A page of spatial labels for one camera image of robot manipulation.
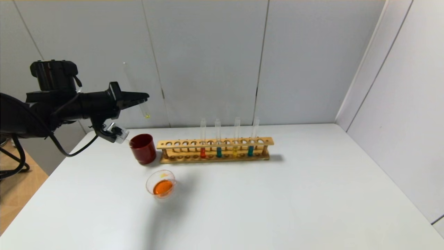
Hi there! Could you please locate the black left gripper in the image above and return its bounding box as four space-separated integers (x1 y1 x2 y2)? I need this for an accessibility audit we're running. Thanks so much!
79 81 150 119

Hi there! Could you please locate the test tube with yellow pigment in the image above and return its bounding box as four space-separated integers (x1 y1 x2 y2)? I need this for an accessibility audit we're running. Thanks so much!
232 117 241 157
123 62 152 119

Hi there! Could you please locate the wooden test tube rack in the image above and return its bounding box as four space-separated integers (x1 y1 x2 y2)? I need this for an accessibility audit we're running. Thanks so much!
157 137 274 164

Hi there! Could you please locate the test tube with teal pigment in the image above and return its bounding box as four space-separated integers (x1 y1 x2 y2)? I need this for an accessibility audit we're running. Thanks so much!
247 117 259 157
214 118 222 158

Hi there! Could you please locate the dark red cup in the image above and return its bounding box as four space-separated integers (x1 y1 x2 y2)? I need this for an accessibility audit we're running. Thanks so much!
129 134 157 165

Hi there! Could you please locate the clear glass beaker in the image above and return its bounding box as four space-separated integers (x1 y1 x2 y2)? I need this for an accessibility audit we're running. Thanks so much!
146 169 181 202

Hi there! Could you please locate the black metal stand leg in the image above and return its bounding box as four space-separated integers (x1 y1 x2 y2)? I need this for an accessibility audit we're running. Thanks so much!
0 148 31 174

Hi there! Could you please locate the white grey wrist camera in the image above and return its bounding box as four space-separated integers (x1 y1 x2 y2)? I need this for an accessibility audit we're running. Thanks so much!
93 122 130 144

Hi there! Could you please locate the black cable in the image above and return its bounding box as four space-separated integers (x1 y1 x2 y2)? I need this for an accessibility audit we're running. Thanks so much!
0 92 101 180

